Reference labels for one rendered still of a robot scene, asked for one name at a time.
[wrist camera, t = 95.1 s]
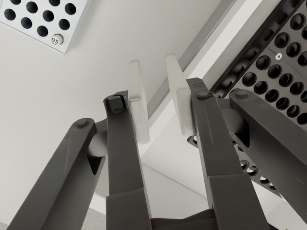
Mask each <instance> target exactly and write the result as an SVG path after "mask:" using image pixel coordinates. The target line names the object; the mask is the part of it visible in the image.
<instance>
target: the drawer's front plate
mask: <svg viewBox="0 0 307 230"><path fill-rule="evenodd" d="M141 164H142V169H143V175H144V180H145V184H146V189H147V193H148V199H149V204H150V209H151V214H152V218H168V219H184V218H187V217H189V216H192V215H194V214H197V213H199V212H202V211H204V210H206V209H209V207H208V201H207V198H206V197H205V196H203V195H201V194H199V193H197V192H195V191H194V190H192V189H190V188H188V187H186V186H184V185H183V184H181V183H179V182H177V181H175V180H173V179H171V178H169V177H167V176H165V175H164V174H162V173H160V172H158V171H156V170H154V169H153V168H151V167H149V166H147V165H145V164H143V163H141ZM106 196H109V178H108V155H106V160H105V163H104V166H103V169H102V171H101V175H100V177H99V180H98V183H97V186H96V188H95V192H94V195H93V197H92V200H91V203H90V206H89V207H90V208H92V209H94V210H96V211H98V212H101V213H103V214H105V215H106Z"/></svg>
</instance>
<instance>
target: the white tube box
mask: <svg viewBox="0 0 307 230"><path fill-rule="evenodd" d="M91 2H92V0H0V24H1V25H3V26H5V27H7V28H9V29H11V30H13V31H15V32H17V33H19V34H21V35H23V36H25V37H27V38H29V39H31V40H33V41H35V42H37V43H39V44H41V45H43V46H45V47H47V48H49V49H51V50H53V51H55V52H57V53H59V54H61V55H63V56H64V55H65V54H66V53H67V52H68V51H70V50H71V48H72V46H73V43H74V41H75V39H76V37H77V35H78V32H79V30H80V27H81V25H82V23H83V20H84V18H85V16H86V13H87V11H88V9H89V6H90V4H91ZM56 34H60V35H62V36H63V38H64V41H63V42H62V43H61V44H60V45H59V46H57V47H54V46H52V45H51V43H50V37H51V36H53V35H56Z"/></svg>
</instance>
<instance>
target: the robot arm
mask: <svg viewBox="0 0 307 230"><path fill-rule="evenodd" d="M165 63H166V69H167V75H168V82H169V89H170V93H171V96H172V100H173V103H174V106H175V111H176V114H177V117H178V121H179V124H180V128H181V131H182V135H183V136H185V137H187V136H193V135H194V134H195V133H196V140H197V146H198V149H199V154H200V160H201V167H202V172H203V178H204V183H205V188H206V196H207V201H208V207H209V209H206V210H204V211H202V212H199V213H197V214H194V215H192V216H189V217H187V218H184V219H168V218H152V214H151V209H150V204H149V199H148V193H147V189H146V184H145V180H144V175H143V169H142V164H141V159H140V155H139V150H138V143H139V144H140V145H141V144H147V143H148V142H149V141H150V136H149V126H148V112H147V102H146V93H145V88H144V83H143V77H142V72H141V68H140V63H139V61H138V60H132V61H131V62H130V63H129V80H128V90H125V91H120V92H116V93H115V94H112V95H109V96H107V97H106V98H104V100H103V103H104V107H105V110H106V117H107V118H105V119H104V120H101V121H99V122H96V123H95V121H94V120H93V119H92V118H81V119H79V120H77V121H75V122H74V123H73V124H72V125H71V126H70V128H69V130H68V131H67V133H66V134H65V136H64V138H63V139H62V141H61V142H60V144H59V146H58V147H57V149H56V151H55V152H54V154H53V155H52V157H51V158H50V160H49V162H48V163H47V165H46V166H45V168H44V170H43V171H42V173H41V175H40V176H39V178H38V179H37V181H36V182H35V184H34V186H33V187H32V189H31V190H30V192H29V194H28V195H27V197H26V199H25V200H24V202H23V203H22V205H21V207H20V208H19V210H18V211H17V213H16V215H15V216H14V218H13V219H12V221H11V223H10V224H9V226H8V227H7V229H6V230H81V229H82V226H83V223H84V220H85V217H86V214H87V212H88V209H89V206H90V203H91V200H92V197H93V195H94V192H95V188H96V186H97V183H98V180H99V177H100V175H101V171H102V169H103V166H104V163H105V160H106V155H108V178H109V196H106V230H279V229H277V228H276V227H274V226H272V225H271V224H269V223H268V222H267V220H266V217H265V214H264V212H263V210H262V207H261V204H260V202H259V199H258V196H257V194H256V191H255V189H254V186H253V184H252V181H251V178H250V176H249V174H248V173H247V172H243V169H242V166H241V164H240V161H239V158H238V156H237V153H236V150H235V147H234V145H233V141H232V139H231V136H232V138H233V139H234V140H235V141H236V143H237V144H238V145H239V146H240V147H241V148H242V150H243V151H244V152H245V153H246V154H247V156H248V157H249V158H250V159H251V160H252V161H253V163H254V164H255V165H256V166H257V167H258V169H259V170H260V171H261V172H262V173H263V174H264V175H265V176H266V178H267V179H268V180H269V181H270V182H271V184H272V185H273V186H274V187H275V188H276V189H277V191H278V192H279V193H280V194H281V195H282V197H283V198H284V199H285V200H286V201H287V202H288V204H289V205H290V206H291V207H292V208H293V209H294V210H295V212H296V213H297V214H298V215H299V216H300V217H301V219H302V220H303V221H304V222H305V223H306V224H307V132H306V131H305V130H304V129H302V128H301V127H300V126H298V125H297V124H296V123H294V122H293V121H291V120H290V119H289V118H287V117H286V116H285V115H283V114H282V113H281V112H279V111H278V110H277V109H275V108H274V107H273V106H271V105H270V104H268V103H267V102H266V101H264V100H263V99H262V98H260V97H259V96H258V95H256V94H255V93H254V92H252V91H249V90H245V89H243V90H242V89H240V90H236V91H233V92H232V93H231V94H230V96H229V99H220V98H216V95H215V94H214V93H213V92H211V91H209V90H208V89H207V87H206V85H205V84H204V82H203V80H202V79H200V78H198V77H196V78H189V79H185V77H184V75H183V72H182V70H181V68H180V66H179V63H178V61H177V59H176V57H175V55H174V54H173V53H170V54H166V56H165ZM229 133H231V136H230V134H229Z"/></svg>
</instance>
